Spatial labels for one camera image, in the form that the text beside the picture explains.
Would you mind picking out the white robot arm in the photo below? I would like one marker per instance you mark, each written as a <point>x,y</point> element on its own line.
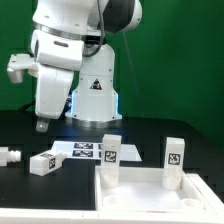
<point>74,60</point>

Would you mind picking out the white L-shaped obstacle wall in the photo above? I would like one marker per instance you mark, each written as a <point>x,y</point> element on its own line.
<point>110,216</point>

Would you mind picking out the white sheet with tags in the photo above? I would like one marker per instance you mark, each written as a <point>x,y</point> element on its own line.
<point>92,151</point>

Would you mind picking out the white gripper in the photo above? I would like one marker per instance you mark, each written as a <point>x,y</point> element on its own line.
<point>53,85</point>

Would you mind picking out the white square table top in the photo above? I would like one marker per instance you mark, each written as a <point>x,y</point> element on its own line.
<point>140,189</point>

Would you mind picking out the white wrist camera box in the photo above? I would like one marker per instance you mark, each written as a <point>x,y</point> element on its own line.
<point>17,64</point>

